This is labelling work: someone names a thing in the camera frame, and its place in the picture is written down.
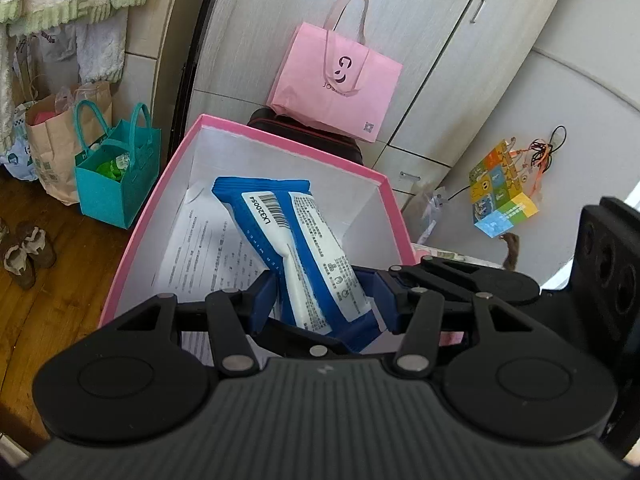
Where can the brown plush slipper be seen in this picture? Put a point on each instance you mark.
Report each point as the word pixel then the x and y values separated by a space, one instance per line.
pixel 17 265
pixel 37 245

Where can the blue wet wipes packet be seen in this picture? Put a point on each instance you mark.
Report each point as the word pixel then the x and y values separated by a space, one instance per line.
pixel 310 245

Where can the brown paper bag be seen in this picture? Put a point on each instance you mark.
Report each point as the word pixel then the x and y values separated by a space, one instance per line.
pixel 52 150

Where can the black suitcase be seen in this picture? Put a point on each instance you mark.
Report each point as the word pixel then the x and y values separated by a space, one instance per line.
pixel 305 132

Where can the white printed plastic bag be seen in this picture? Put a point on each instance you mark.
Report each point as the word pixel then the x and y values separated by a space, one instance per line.
pixel 17 155

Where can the pink cardboard box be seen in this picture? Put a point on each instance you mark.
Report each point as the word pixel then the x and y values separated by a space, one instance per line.
pixel 150 220

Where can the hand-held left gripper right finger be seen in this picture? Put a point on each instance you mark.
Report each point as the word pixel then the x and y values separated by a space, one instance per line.
pixel 382 305

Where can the colourful paper gift bag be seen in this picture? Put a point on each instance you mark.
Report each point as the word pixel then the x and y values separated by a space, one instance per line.
pixel 505 195

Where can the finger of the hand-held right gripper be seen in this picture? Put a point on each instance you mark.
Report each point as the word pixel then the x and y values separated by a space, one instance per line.
pixel 480 287

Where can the black clothes rack pole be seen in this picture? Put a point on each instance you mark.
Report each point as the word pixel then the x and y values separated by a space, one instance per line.
pixel 197 50

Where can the teal felt bag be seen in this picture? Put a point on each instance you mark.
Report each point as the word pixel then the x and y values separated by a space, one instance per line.
pixel 107 195

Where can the white wooden wardrobe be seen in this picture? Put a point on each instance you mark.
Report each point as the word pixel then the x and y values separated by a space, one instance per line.
pixel 425 20

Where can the pink tote bag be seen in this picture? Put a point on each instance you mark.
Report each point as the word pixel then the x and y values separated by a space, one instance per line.
pixel 335 90

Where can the pale purple plastic wrapper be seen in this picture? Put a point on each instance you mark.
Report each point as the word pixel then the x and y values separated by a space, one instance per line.
pixel 430 210

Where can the white fluffy pants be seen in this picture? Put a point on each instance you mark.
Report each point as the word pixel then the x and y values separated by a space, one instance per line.
pixel 102 50

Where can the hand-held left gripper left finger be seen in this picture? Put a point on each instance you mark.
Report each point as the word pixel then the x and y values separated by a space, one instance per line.
pixel 260 305

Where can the brown plush toy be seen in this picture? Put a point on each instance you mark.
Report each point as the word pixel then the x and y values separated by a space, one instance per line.
pixel 511 250

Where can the printed paper sheet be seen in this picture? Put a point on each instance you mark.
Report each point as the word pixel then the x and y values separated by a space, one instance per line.
pixel 210 255

